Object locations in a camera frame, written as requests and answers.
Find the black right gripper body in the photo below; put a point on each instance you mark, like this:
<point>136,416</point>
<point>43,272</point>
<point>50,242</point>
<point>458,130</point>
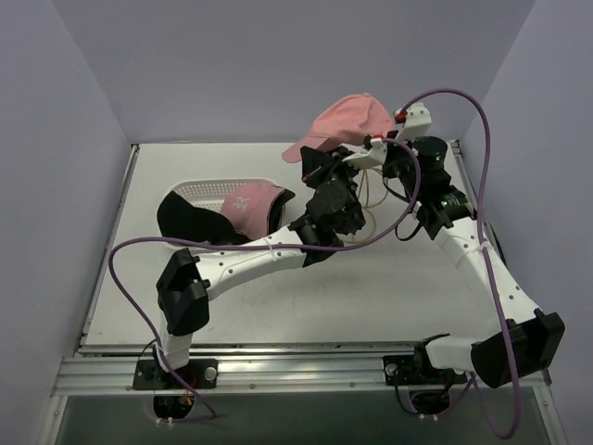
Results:
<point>395,158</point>

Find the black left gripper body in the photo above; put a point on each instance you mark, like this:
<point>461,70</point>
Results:
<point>317,166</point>

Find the gold wire hat stand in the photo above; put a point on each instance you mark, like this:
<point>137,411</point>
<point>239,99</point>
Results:
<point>373,191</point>

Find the plain pink baseball cap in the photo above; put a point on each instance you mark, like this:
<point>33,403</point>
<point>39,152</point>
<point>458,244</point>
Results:
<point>348,121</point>

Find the pink cap with white logo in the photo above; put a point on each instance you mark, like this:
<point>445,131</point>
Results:
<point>248,208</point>

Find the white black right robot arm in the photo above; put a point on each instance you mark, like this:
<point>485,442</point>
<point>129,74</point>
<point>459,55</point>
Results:
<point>519,339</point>

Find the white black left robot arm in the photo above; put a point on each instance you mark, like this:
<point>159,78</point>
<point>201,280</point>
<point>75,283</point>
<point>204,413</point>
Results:
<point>251,241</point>

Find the white perforated plastic basket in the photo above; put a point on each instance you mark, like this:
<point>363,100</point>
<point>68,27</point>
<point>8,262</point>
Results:
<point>210,194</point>

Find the black baseball cap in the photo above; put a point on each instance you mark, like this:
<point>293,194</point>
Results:
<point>179,219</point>

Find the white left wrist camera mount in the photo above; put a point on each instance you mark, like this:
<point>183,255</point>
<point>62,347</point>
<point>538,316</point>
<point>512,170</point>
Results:
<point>372,156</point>

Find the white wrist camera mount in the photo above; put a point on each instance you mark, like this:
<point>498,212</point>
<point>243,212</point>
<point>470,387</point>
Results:
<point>413,122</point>
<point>372,156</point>

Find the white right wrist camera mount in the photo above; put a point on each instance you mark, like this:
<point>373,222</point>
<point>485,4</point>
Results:
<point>413,122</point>

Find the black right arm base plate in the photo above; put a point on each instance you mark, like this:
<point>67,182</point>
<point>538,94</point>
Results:
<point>405,370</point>

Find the aluminium mounting rail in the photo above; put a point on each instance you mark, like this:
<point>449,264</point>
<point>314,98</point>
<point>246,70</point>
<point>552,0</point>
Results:
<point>102,371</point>

